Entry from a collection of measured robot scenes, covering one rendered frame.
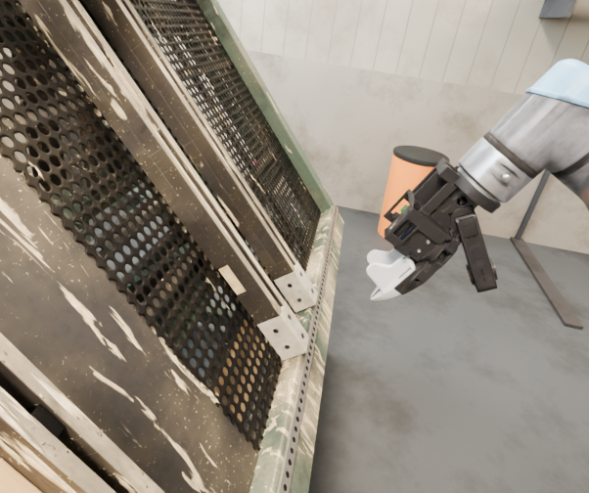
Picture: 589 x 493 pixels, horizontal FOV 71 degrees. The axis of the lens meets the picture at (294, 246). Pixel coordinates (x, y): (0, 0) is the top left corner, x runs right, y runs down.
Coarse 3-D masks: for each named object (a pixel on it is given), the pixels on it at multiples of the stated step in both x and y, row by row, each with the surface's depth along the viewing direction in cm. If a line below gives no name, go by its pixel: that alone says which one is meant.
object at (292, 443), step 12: (336, 204) 194; (336, 216) 186; (324, 264) 146; (324, 276) 141; (324, 288) 137; (312, 312) 122; (312, 324) 117; (312, 336) 114; (312, 348) 111; (300, 372) 101; (300, 384) 97; (300, 396) 95; (300, 408) 93; (300, 420) 91; (288, 444) 83; (288, 456) 82; (288, 468) 80; (288, 480) 78; (288, 492) 77
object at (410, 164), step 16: (400, 160) 337; (416, 160) 327; (432, 160) 331; (448, 160) 337; (400, 176) 340; (416, 176) 333; (400, 192) 345; (384, 208) 366; (400, 208) 351; (384, 224) 369
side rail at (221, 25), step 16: (208, 0) 156; (208, 16) 158; (224, 16) 162; (224, 32) 160; (240, 48) 163; (240, 64) 164; (256, 80) 166; (256, 96) 169; (272, 112) 171; (272, 128) 174; (288, 128) 177; (288, 144) 177; (304, 160) 180; (304, 176) 182; (320, 192) 184; (320, 208) 188
